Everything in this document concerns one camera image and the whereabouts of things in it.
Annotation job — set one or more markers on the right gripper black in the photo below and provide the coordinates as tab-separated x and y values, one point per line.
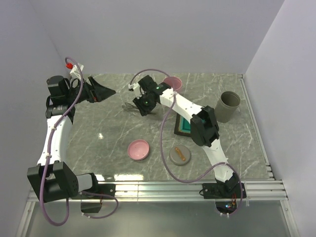
143	110

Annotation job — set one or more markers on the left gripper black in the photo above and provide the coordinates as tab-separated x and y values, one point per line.
95	92

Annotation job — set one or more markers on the pink lid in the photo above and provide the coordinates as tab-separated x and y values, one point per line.
138	149

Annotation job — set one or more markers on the pink cup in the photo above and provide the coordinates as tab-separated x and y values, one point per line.
174	82

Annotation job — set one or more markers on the grey lid with strap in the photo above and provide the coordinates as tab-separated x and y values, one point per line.
179	155

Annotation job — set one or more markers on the metal tongs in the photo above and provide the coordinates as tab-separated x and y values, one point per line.
129	107

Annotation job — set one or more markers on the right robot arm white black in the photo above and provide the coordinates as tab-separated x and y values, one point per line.
204	128

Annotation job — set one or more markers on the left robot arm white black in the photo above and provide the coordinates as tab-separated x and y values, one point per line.
51	179

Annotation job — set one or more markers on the square teal black plate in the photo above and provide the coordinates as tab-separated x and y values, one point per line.
182	127

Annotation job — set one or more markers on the grey cup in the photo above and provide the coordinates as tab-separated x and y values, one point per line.
226	106

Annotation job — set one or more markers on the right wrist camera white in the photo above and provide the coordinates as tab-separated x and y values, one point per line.
136	89

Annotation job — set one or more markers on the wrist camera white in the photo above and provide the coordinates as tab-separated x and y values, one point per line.
74	71
136	89

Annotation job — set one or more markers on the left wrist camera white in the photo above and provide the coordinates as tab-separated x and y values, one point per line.
74	71

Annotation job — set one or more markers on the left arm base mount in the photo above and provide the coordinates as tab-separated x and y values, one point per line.
97	202

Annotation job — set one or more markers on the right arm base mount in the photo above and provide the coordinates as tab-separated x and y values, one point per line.
225	198

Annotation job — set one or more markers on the aluminium rail frame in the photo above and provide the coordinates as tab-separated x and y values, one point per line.
156	198

